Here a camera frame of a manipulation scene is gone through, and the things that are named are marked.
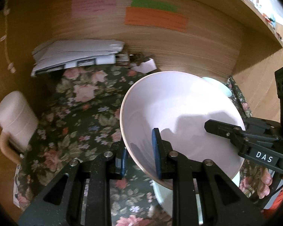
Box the pink sticky note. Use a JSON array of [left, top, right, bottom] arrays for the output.
[[71, 0, 117, 18]]

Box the floral tablecloth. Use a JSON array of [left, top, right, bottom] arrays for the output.
[[13, 64, 274, 226]]

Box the mint green bowl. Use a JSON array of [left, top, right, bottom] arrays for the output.
[[202, 77, 232, 97]]

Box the mint green plate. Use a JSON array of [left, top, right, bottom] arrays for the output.
[[152, 171, 241, 226]]

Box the stack of white papers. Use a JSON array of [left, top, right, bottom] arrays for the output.
[[31, 39, 125, 77]]

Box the pink bowl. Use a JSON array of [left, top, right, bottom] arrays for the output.
[[120, 71, 244, 189]]

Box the right hand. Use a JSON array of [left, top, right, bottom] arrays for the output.
[[257, 168, 283, 199]]

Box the green sticky note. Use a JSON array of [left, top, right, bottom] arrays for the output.
[[131, 0, 178, 13]]

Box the orange sticky note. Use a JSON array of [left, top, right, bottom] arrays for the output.
[[124, 7, 189, 33]]

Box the small white box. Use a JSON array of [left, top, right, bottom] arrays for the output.
[[131, 58, 157, 74]]

